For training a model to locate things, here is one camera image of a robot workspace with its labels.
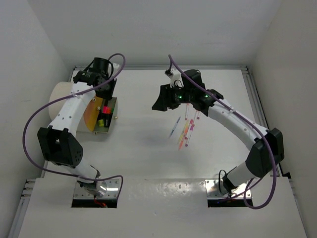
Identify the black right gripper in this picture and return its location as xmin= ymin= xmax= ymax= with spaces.
xmin=153 ymin=83 xmax=194 ymax=111

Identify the pink highlighter black body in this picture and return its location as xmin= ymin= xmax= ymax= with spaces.
xmin=102 ymin=101 xmax=111 ymax=114

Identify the light pink cap pen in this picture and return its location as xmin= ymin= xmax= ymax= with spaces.
xmin=185 ymin=104 xmax=190 ymax=120

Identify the purple highlighter black body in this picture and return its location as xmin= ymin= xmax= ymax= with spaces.
xmin=104 ymin=118 xmax=110 ymax=127

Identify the yellow highlighter black body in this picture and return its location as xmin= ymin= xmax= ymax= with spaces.
xmin=98 ymin=119 xmax=105 ymax=127

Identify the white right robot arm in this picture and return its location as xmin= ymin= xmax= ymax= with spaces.
xmin=152 ymin=69 xmax=284 ymax=194

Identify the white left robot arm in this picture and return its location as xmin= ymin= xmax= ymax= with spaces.
xmin=37 ymin=58 xmax=116 ymax=196

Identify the blue clear pen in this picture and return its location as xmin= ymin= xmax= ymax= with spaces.
xmin=168 ymin=116 xmax=181 ymax=138

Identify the pink cap white pen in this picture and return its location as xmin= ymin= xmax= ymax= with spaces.
xmin=184 ymin=119 xmax=193 ymax=136

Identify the purple cap white pen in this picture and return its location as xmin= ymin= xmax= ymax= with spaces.
xmin=185 ymin=125 xmax=195 ymax=147

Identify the yellow clear pen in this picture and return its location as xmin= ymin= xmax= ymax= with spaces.
xmin=178 ymin=121 xmax=189 ymax=144

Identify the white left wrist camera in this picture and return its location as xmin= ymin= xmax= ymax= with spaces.
xmin=112 ymin=63 xmax=121 ymax=74

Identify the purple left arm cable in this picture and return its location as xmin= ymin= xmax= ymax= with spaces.
xmin=22 ymin=53 xmax=126 ymax=193

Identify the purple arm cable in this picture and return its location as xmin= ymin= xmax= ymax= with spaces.
xmin=22 ymin=53 xmax=126 ymax=193
xmin=168 ymin=54 xmax=278 ymax=210

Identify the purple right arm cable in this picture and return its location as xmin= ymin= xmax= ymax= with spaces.
xmin=168 ymin=54 xmax=278 ymax=210

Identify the black thin base cable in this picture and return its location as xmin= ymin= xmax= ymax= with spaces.
xmin=217 ymin=170 xmax=227 ymax=194

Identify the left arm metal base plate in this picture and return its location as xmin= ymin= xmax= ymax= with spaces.
xmin=73 ymin=179 xmax=119 ymax=199

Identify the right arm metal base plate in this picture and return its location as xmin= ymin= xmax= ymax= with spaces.
xmin=205 ymin=178 xmax=247 ymax=200

